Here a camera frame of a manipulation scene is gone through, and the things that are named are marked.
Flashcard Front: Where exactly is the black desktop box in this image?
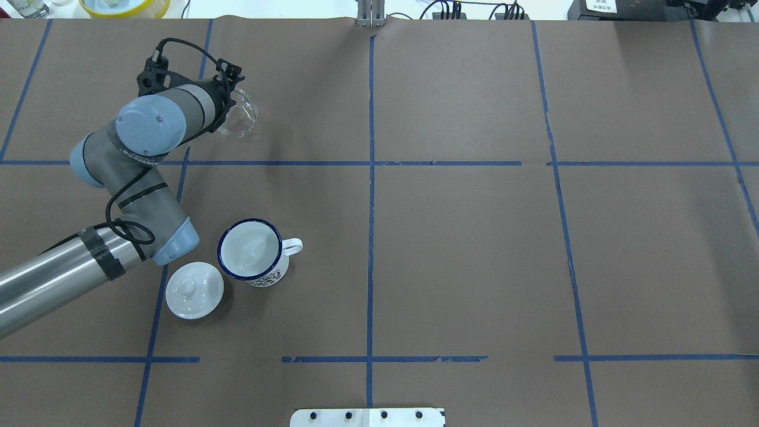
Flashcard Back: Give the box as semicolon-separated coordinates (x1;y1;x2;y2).
566;1;691;22

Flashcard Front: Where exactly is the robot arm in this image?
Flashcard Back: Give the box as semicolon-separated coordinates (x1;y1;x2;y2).
1;56;244;337

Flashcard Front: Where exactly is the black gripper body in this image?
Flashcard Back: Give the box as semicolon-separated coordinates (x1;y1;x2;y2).
199;76;238;133

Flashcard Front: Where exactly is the aluminium frame post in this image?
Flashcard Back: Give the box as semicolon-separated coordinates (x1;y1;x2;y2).
356;0;387;28

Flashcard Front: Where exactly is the yellow rimmed bowl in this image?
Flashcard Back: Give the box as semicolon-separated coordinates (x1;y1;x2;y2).
78;1;171;19

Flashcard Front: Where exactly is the white cup lid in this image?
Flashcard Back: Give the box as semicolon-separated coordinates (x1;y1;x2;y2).
164;262;224;321

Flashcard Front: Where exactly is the white enamel cup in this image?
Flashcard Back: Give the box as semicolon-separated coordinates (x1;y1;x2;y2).
216;218;304;288

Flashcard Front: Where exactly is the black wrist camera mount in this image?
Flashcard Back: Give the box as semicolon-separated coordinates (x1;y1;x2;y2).
136;56;188;97

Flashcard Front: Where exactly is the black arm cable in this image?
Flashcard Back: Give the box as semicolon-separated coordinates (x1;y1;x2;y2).
106;38;229;245

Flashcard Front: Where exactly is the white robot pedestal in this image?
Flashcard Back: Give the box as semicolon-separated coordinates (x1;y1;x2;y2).
289;407;447;426

